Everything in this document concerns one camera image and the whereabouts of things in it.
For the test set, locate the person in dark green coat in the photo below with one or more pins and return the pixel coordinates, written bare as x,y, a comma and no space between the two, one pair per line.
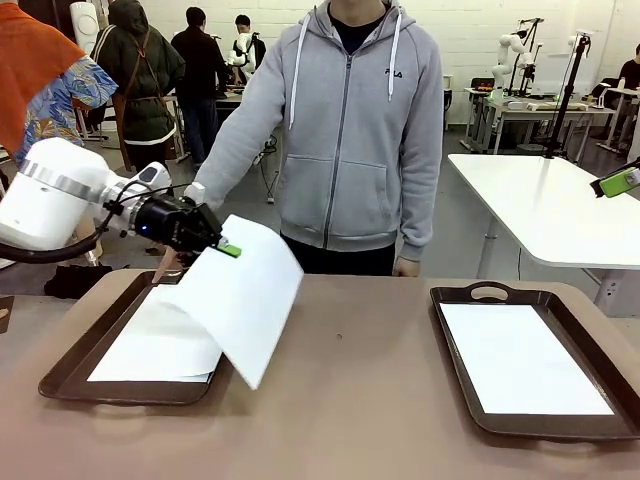
140,90

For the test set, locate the person's right hand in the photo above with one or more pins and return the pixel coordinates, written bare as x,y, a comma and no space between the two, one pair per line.
170,262

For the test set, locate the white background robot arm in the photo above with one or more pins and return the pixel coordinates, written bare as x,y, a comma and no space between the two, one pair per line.
242,50
510,55

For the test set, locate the person in black t-shirt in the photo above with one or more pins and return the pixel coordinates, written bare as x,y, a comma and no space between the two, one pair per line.
632,67

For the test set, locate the black tripod pole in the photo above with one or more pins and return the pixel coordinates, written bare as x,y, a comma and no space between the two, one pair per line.
565,100

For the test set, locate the person in black jacket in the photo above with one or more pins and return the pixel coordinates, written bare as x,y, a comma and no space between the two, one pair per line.
200,65

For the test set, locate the brown plastic serving tray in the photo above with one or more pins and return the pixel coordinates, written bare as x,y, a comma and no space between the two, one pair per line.
460,350
65,385

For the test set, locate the person's right forearm grey sleeve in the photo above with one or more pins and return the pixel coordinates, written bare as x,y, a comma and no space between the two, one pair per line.
225,155

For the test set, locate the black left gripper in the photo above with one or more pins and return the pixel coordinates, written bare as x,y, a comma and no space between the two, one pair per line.
175,225

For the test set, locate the dark brown board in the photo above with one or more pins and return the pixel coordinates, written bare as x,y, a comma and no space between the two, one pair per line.
6,315

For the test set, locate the person's left hand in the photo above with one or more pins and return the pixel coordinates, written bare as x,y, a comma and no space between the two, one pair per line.
406,267

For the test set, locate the black boots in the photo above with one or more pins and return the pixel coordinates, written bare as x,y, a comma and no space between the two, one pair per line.
75,282

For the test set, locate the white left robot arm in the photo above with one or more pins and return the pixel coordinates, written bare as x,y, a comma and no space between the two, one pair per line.
45,200

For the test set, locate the long background desk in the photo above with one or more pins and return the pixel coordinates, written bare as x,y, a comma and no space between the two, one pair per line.
550,107

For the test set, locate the white table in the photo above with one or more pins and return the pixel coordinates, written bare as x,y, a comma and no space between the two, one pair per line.
550,200

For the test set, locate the distant person in black top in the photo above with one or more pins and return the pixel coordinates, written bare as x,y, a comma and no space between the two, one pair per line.
250,25

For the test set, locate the person in grey hoodie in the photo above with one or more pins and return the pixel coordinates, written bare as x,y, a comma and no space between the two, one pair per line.
350,125

